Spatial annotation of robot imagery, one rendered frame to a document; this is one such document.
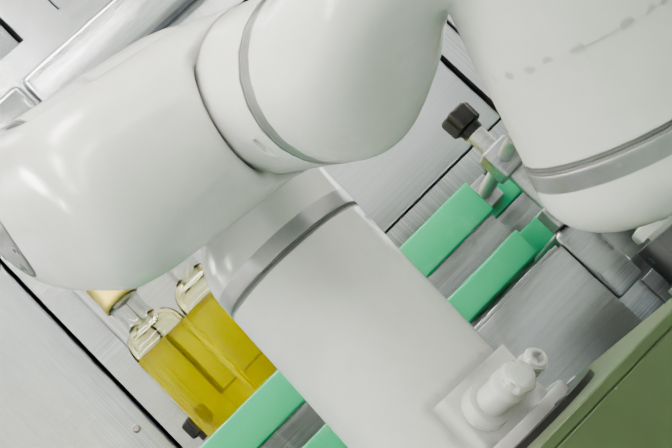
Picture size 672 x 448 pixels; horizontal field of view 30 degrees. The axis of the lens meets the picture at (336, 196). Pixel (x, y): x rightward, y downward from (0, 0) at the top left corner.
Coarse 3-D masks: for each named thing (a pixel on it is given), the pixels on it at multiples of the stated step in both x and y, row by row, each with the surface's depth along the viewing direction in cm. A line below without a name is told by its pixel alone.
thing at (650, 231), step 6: (654, 222) 93; (660, 222) 92; (666, 222) 94; (642, 228) 96; (648, 228) 95; (654, 228) 94; (660, 228) 96; (636, 234) 98; (642, 234) 97; (648, 234) 96; (654, 234) 97; (636, 240) 98; (642, 240) 97
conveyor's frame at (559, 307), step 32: (544, 256) 97; (544, 288) 96; (576, 288) 96; (640, 288) 106; (512, 320) 95; (544, 320) 95; (576, 320) 96; (608, 320) 96; (640, 320) 96; (512, 352) 95; (576, 352) 95; (544, 384) 94
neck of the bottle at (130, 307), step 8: (128, 296) 110; (136, 296) 110; (120, 304) 109; (128, 304) 109; (136, 304) 109; (144, 304) 110; (112, 312) 110; (120, 312) 109; (128, 312) 109; (136, 312) 109; (144, 312) 109; (120, 320) 110; (128, 320) 109; (136, 320) 109; (128, 328) 109
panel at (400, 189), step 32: (224, 0) 131; (448, 32) 131; (448, 64) 131; (448, 96) 130; (480, 96) 131; (416, 128) 129; (384, 160) 128; (416, 160) 128; (448, 160) 128; (352, 192) 127; (384, 192) 127; (416, 192) 127; (448, 192) 126; (384, 224) 126; (416, 224) 125; (160, 288) 124
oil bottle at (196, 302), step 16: (192, 272) 109; (192, 288) 108; (208, 288) 108; (192, 304) 108; (208, 304) 108; (192, 320) 108; (208, 320) 107; (224, 320) 107; (208, 336) 107; (224, 336) 107; (240, 336) 107; (224, 352) 107; (240, 352) 107; (256, 352) 107; (240, 368) 107; (256, 368) 106; (272, 368) 106; (256, 384) 106
